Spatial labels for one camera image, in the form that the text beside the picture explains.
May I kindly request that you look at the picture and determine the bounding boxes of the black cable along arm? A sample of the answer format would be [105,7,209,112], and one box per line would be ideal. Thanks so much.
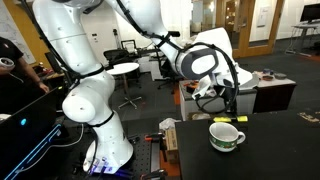
[114,0,241,116]

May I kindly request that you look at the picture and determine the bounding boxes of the black monitor on grey desk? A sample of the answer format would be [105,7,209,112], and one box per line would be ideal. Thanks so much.
[299,3,320,25]

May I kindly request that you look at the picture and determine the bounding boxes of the white paper door sign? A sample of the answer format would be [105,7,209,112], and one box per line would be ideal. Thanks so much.
[256,6,271,29]

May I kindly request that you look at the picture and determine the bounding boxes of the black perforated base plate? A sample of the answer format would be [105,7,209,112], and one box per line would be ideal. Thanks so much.
[128,133,162,180]

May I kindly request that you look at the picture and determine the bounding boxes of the yellow highlighter marker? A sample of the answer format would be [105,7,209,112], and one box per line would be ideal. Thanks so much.
[213,115,250,124]

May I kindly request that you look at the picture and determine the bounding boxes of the round white pedestal table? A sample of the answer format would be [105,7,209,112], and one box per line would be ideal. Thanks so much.
[105,62,143,111]

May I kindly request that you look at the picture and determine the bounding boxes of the white plastic bag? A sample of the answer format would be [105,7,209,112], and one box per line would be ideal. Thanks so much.
[158,117,182,132]

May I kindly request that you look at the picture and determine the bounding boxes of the wooden door frame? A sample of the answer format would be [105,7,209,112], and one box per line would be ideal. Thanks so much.
[214,0,285,62]

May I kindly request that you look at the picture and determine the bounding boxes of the person forearm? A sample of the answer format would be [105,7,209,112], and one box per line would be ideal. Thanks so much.
[18,56,44,89]

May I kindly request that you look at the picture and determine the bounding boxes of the open box with rags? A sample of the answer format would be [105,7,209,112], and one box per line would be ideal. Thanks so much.
[187,111,216,122]

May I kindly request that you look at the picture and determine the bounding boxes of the person in black shirt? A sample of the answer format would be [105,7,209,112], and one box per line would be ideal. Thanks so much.
[0,36,26,116]

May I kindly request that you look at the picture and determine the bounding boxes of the orange black bar clamp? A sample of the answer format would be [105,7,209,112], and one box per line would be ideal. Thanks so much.
[144,132,166,143]
[139,168,168,180]

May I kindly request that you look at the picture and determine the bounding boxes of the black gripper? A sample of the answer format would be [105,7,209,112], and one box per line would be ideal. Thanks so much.
[212,76,239,123]

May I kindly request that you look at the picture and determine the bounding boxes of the orange power tool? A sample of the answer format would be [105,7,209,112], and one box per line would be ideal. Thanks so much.
[184,80,202,95]

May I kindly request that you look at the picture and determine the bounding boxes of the person hand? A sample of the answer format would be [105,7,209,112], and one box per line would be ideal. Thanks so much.
[36,81,51,94]

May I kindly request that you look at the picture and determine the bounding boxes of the grey bowl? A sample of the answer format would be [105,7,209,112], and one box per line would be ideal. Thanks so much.
[273,72,288,80]

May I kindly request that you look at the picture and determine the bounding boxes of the white handheld controller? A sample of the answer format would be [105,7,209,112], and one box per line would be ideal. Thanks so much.
[0,57,16,71]

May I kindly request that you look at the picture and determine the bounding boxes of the white green ceramic mug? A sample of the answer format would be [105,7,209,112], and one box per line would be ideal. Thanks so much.
[208,121,247,153]

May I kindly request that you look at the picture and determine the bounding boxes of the white thin cable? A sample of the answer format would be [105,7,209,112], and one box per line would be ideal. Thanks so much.
[49,124,85,150]

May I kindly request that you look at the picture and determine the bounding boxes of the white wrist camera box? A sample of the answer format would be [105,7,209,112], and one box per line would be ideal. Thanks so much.
[192,77,215,101]

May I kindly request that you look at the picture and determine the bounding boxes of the small cardboard box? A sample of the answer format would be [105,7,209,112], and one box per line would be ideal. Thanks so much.
[164,128,180,164]

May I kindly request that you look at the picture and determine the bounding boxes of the dark brown low cabinet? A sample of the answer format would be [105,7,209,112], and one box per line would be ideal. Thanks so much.
[252,78,298,114]

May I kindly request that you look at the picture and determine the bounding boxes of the black mesh office chair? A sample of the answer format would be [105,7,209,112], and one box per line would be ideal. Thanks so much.
[102,48,142,92]

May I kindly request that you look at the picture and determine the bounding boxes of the black control box blue lights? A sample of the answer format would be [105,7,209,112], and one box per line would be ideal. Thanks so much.
[0,85,66,180]

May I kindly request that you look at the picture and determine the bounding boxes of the white plastic bin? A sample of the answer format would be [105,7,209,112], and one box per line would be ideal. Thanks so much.
[238,66,260,92]

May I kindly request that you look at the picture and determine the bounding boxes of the grey standing desk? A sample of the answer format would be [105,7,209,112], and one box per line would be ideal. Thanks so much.
[284,21,320,58]

